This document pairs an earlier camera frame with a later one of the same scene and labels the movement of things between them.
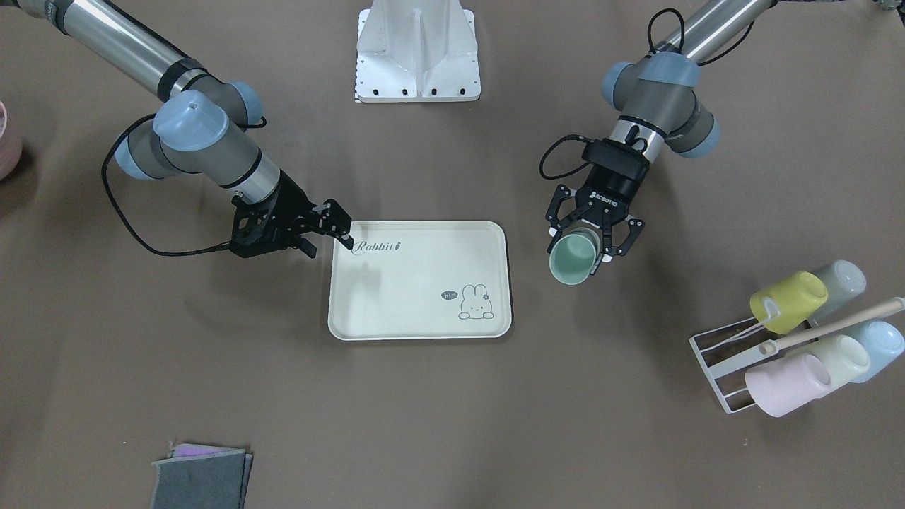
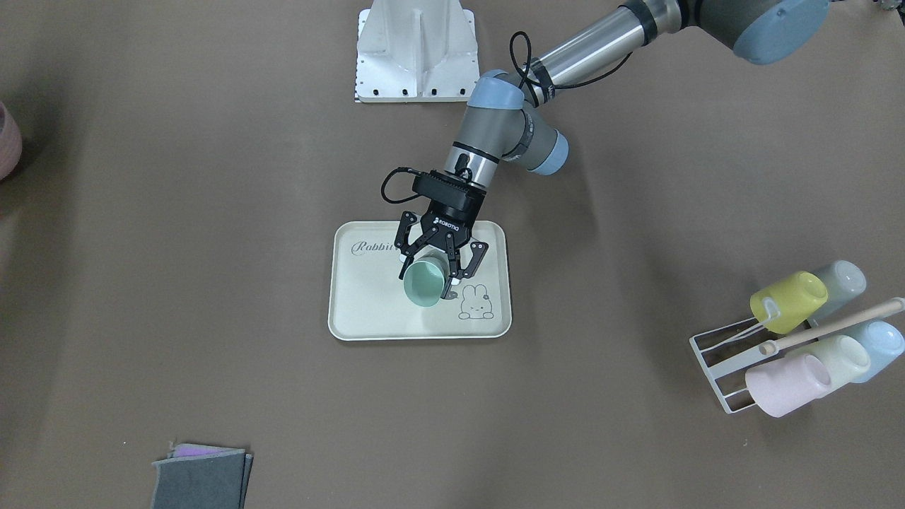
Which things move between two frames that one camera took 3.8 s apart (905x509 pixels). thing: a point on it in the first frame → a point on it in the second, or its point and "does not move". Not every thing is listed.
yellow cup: [783, 306] does not move
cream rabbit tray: [422, 281] does not move
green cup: [573, 256] → [424, 281]
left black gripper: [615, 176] → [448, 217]
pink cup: [778, 387] does not move
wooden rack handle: [771, 347] does not move
